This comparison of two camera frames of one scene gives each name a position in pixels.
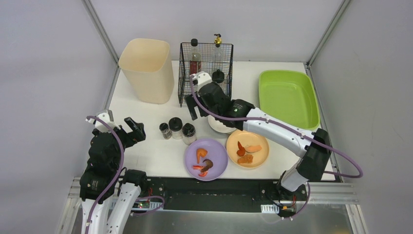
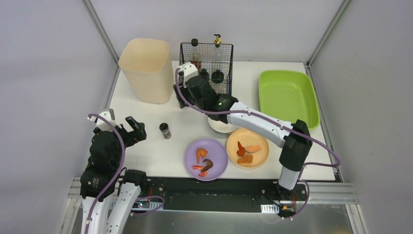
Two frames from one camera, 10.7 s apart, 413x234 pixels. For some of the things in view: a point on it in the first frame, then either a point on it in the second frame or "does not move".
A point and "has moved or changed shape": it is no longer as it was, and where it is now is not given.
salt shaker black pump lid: x=189 y=133 has moved or changed shape
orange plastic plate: x=247 y=138 does not move
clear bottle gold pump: x=217 y=55 does not move
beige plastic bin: x=147 y=64 does not move
